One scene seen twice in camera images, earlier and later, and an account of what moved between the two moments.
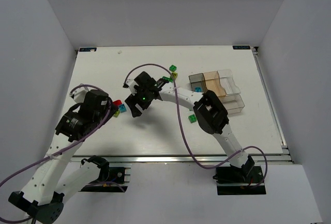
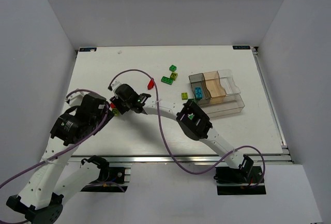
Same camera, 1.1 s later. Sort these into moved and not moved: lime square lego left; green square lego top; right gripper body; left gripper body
Moved: right gripper body
Not moved: lime square lego left; left gripper body; green square lego top
